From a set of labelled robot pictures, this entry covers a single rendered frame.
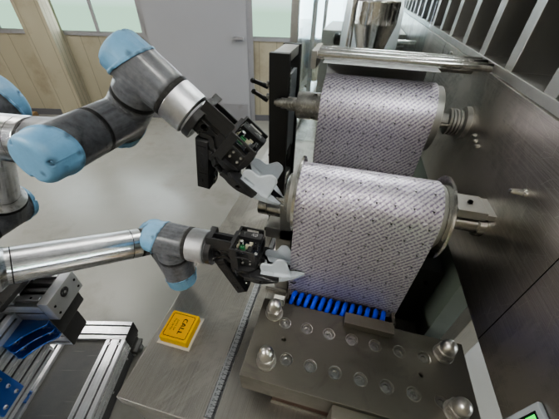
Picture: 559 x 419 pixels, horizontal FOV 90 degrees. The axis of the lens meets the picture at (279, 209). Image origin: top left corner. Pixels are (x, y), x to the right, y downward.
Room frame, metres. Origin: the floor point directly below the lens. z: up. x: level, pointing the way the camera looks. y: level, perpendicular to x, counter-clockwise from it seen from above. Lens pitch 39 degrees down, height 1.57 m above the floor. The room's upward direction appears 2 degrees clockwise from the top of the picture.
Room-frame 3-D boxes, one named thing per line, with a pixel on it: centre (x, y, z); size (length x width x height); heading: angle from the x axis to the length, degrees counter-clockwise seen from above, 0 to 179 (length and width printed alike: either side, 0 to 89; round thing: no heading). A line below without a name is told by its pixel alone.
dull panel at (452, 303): (1.41, -0.61, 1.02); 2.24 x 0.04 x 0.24; 167
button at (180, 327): (0.33, 0.23, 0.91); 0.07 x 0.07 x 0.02; 77
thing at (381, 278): (0.35, -0.14, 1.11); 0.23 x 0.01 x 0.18; 77
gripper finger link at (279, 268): (0.36, -0.01, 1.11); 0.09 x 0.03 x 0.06; 76
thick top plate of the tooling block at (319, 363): (0.23, -0.15, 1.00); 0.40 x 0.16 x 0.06; 77
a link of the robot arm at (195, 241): (0.42, 0.17, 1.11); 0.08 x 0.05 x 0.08; 167
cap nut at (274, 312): (0.31, 0.00, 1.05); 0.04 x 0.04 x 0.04
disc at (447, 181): (0.38, -0.28, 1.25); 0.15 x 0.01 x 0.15; 167
